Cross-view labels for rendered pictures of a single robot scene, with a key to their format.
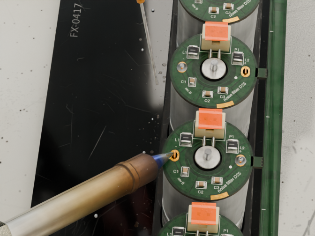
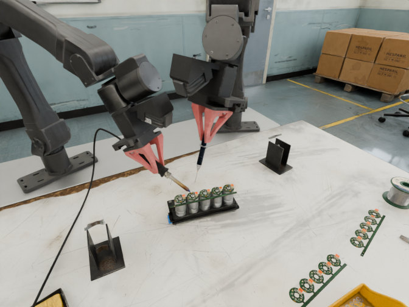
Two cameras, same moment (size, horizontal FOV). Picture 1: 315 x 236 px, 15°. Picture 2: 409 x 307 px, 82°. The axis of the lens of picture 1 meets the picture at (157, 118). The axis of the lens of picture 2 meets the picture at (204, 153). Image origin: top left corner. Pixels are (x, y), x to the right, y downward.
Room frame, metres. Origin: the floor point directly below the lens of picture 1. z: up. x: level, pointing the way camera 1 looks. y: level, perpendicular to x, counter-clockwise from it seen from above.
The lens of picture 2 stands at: (0.02, -0.37, 1.17)
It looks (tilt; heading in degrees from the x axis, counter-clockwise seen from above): 34 degrees down; 68
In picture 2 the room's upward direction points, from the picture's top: straight up
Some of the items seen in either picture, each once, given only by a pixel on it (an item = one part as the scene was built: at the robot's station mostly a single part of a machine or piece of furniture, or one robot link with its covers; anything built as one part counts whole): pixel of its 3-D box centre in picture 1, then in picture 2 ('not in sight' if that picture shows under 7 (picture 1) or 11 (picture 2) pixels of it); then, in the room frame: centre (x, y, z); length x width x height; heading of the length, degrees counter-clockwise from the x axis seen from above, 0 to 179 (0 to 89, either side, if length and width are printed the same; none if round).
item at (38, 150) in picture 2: not in sight; (50, 139); (-0.15, 0.28, 0.85); 0.09 x 0.06 x 0.06; 49
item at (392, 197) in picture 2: not in sight; (401, 192); (0.63, -0.16, 0.78); 0.06 x 0.06 x 0.05
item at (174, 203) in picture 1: (204, 194); (193, 203); (0.14, -0.01, 0.79); 0.02 x 0.02 x 0.05
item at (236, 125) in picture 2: not in sight; (233, 119); (0.43, 0.34, 0.79); 0.20 x 0.07 x 0.08; 163
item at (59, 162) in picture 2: not in sight; (56, 159); (-0.16, 0.29, 0.79); 0.20 x 0.07 x 0.08; 25
